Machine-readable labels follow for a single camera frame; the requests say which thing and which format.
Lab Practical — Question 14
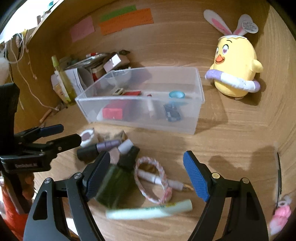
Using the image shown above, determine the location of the white tape roll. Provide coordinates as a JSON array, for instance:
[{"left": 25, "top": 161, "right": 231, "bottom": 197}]
[{"left": 80, "top": 128, "right": 98, "bottom": 148}]

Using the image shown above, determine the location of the purple black allnighter spray bottle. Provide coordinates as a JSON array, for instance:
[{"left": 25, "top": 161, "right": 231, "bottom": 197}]
[{"left": 77, "top": 140, "right": 121, "bottom": 162}]

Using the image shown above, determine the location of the dark green spray bottle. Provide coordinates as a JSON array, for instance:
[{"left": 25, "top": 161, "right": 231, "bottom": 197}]
[{"left": 94, "top": 146, "right": 140, "bottom": 209}]

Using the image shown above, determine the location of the pale green tube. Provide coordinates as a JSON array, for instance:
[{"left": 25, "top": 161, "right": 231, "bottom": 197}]
[{"left": 105, "top": 199, "right": 193, "bottom": 220}]

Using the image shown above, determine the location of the pink white braided bracelet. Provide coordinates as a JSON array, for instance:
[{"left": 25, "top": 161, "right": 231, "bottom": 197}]
[{"left": 134, "top": 156, "right": 173, "bottom": 205}]

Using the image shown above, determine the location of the pink hair clip charm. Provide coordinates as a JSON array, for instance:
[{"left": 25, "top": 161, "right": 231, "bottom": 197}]
[{"left": 269, "top": 195, "right": 292, "bottom": 236}]

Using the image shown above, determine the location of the yellow-green spray bottle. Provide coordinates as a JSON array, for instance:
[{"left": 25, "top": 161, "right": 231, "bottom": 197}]
[{"left": 51, "top": 55, "right": 76, "bottom": 105}]

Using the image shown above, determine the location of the small beige pouch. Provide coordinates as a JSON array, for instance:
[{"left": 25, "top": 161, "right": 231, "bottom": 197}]
[{"left": 97, "top": 130, "right": 128, "bottom": 142}]

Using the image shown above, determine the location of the pale pink lotion tube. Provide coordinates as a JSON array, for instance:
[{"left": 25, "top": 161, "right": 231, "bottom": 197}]
[{"left": 109, "top": 139, "right": 133, "bottom": 165}]

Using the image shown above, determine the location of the white folded paper leaflet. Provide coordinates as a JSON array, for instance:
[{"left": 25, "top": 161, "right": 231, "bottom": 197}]
[{"left": 51, "top": 68, "right": 94, "bottom": 98}]

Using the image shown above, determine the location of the white mahjong tile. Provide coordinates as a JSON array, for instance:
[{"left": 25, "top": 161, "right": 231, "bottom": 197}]
[{"left": 112, "top": 88, "right": 124, "bottom": 96}]

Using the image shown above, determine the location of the stack of books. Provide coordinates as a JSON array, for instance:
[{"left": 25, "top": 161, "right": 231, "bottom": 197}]
[{"left": 66, "top": 53, "right": 109, "bottom": 81}]

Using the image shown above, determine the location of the red white marker pen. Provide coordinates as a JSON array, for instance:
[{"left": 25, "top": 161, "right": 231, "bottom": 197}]
[{"left": 86, "top": 53, "right": 99, "bottom": 58}]

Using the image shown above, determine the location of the white eyeliner pencil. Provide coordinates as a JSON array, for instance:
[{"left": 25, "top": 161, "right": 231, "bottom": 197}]
[{"left": 137, "top": 169, "right": 194, "bottom": 191}]

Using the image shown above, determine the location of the clear red-capped lip tube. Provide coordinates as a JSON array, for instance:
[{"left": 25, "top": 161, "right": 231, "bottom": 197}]
[{"left": 147, "top": 94, "right": 155, "bottom": 118}]

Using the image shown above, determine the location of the small white box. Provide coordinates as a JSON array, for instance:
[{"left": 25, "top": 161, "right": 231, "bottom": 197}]
[{"left": 103, "top": 54, "right": 130, "bottom": 73}]

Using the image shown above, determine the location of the pink paper note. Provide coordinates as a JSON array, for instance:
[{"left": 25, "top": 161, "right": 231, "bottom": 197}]
[{"left": 70, "top": 16, "right": 95, "bottom": 43}]

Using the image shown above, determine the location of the dark blue small box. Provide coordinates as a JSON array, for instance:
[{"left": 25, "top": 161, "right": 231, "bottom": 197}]
[{"left": 164, "top": 103, "right": 181, "bottom": 122}]

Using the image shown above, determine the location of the clear plastic storage bin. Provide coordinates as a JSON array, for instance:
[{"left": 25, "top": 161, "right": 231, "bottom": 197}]
[{"left": 76, "top": 66, "right": 205, "bottom": 134}]

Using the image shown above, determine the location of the blue round container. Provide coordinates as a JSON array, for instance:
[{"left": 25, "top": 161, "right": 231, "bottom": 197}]
[{"left": 169, "top": 90, "right": 185, "bottom": 99}]

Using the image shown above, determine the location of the green paper note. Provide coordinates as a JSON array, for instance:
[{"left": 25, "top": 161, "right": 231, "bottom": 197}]
[{"left": 100, "top": 5, "right": 137, "bottom": 22}]

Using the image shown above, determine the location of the yellow chick bunny plush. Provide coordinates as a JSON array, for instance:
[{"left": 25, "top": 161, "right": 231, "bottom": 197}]
[{"left": 204, "top": 9, "right": 263, "bottom": 98}]

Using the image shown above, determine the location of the orange paper note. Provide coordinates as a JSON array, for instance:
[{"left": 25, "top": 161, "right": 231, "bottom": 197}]
[{"left": 99, "top": 8, "right": 154, "bottom": 36}]

